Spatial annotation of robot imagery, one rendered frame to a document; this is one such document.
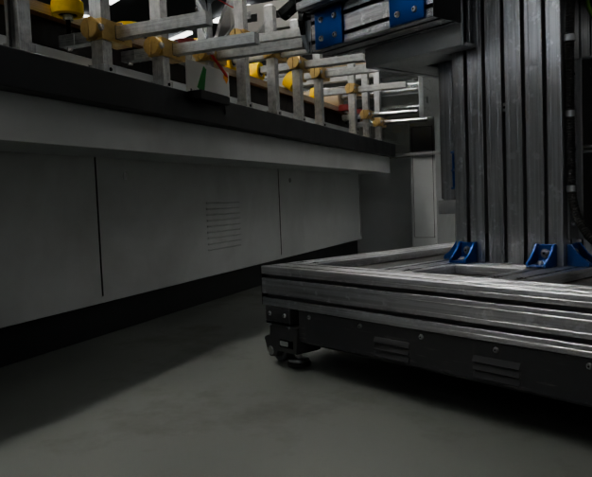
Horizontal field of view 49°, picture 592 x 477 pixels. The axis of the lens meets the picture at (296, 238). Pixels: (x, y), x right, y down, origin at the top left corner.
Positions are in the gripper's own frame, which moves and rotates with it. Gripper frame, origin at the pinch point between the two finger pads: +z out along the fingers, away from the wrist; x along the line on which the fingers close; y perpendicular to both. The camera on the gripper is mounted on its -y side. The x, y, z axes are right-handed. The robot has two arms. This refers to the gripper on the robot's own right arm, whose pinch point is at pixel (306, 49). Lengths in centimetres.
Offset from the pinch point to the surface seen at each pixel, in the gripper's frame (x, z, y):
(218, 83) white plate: -0.8, 7.2, -30.0
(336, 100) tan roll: 226, -19, -69
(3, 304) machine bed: -70, 67, -53
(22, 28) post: -81, 8, -31
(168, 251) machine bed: 0, 61, -53
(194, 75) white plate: -15.5, 6.9, -30.0
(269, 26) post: 44, -21, -32
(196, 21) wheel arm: -51, 3, -7
